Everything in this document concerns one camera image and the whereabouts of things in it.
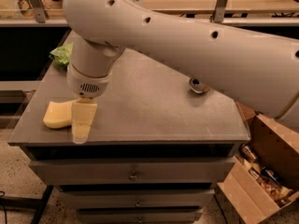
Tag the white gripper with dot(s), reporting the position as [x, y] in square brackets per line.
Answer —
[87, 84]

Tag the yellow sponge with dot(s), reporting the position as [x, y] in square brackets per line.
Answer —
[58, 115]

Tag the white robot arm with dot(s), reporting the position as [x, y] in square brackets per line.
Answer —
[258, 70]

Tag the green rice chip bag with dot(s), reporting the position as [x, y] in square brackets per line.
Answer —
[62, 55]

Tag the grey drawer cabinet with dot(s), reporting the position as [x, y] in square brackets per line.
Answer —
[180, 143]

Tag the top drawer knob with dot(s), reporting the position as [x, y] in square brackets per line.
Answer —
[133, 176]

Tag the gold soda can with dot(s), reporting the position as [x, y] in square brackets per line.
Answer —
[197, 86]

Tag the blue can in box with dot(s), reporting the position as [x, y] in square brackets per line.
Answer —
[268, 172]

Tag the cardboard box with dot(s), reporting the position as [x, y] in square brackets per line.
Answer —
[277, 147]

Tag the snack packet in box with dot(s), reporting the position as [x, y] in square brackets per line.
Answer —
[277, 193]

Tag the metal shelf rail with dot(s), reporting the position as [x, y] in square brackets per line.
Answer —
[237, 22]

